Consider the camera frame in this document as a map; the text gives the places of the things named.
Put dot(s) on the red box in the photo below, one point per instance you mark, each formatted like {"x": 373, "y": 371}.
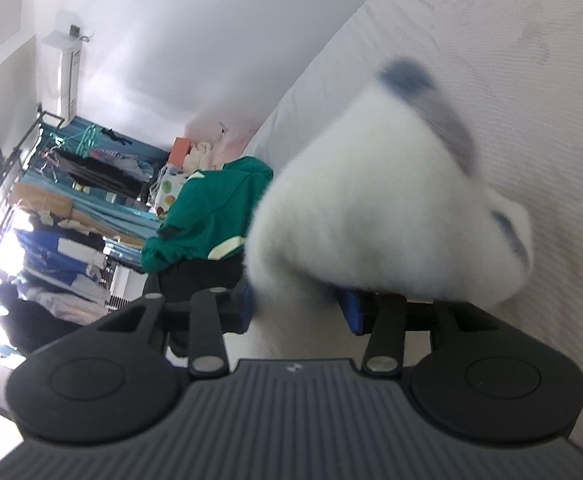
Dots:
{"x": 181, "y": 150}

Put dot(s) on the white heater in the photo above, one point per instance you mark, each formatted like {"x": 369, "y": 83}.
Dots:
{"x": 126, "y": 287}

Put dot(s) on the white garment with striped sleeves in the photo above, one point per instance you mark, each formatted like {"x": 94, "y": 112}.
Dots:
{"x": 56, "y": 300}

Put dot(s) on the large black hanging garment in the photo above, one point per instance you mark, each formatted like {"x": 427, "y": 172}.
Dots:
{"x": 31, "y": 322}

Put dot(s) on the blue and white hanging shirt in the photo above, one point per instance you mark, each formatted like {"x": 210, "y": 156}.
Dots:
{"x": 51, "y": 255}

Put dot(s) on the beige hanging garment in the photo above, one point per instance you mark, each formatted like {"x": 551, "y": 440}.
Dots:
{"x": 41, "y": 202}

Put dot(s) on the hanging clothes row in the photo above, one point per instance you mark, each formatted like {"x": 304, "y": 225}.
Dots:
{"x": 121, "y": 220}

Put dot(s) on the green jacket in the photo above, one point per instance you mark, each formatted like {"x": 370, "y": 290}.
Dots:
{"x": 206, "y": 210}

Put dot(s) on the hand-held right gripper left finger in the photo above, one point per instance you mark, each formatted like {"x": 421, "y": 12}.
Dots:
{"x": 245, "y": 307}

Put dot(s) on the white air conditioner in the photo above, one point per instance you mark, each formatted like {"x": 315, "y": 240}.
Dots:
{"x": 66, "y": 80}

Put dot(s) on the polka dot cushion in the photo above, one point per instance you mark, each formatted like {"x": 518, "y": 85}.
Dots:
{"x": 170, "y": 192}

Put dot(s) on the black hanging sock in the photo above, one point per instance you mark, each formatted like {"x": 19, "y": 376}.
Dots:
{"x": 113, "y": 136}

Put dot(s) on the black hanging dress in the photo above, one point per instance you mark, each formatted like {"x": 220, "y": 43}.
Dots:
{"x": 106, "y": 175}

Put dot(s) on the teal clothes hangers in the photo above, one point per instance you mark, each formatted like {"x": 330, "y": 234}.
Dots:
{"x": 83, "y": 141}

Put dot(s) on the bed with white cover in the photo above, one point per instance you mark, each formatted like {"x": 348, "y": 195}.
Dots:
{"x": 546, "y": 110}

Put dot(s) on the cream plush toy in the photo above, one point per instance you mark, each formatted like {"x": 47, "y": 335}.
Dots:
{"x": 200, "y": 156}

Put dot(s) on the cream sweater with blue stripes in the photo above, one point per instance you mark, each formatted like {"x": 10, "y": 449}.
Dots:
{"x": 371, "y": 200}

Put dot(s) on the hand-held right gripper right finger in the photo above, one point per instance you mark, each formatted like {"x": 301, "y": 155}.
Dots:
{"x": 354, "y": 310}

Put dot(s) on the black garment pile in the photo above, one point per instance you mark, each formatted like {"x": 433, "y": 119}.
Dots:
{"x": 196, "y": 275}

